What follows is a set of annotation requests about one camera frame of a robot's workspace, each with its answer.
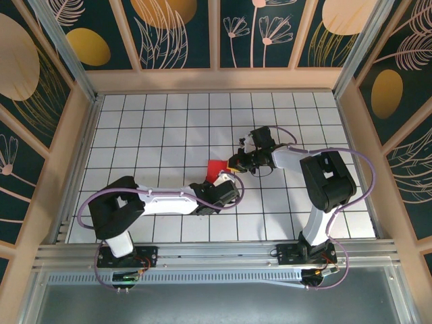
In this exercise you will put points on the red paper sheet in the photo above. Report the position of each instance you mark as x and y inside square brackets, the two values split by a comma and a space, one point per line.
[216, 167]

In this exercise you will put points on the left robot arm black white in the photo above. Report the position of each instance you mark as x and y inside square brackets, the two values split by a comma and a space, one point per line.
[114, 209]

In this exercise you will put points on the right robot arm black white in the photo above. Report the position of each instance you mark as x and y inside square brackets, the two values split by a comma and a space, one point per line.
[330, 182]

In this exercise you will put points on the grey metal panel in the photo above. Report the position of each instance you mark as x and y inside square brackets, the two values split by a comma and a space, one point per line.
[216, 303]

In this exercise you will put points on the small controller board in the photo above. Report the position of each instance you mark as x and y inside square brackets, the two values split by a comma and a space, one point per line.
[126, 277]
[317, 272]

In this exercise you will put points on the aluminium frame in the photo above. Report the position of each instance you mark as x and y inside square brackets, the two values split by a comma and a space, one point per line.
[216, 251]

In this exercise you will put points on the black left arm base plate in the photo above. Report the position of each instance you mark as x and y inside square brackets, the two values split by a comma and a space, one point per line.
[148, 256]

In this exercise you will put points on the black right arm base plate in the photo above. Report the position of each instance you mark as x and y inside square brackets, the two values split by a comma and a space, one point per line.
[287, 254]

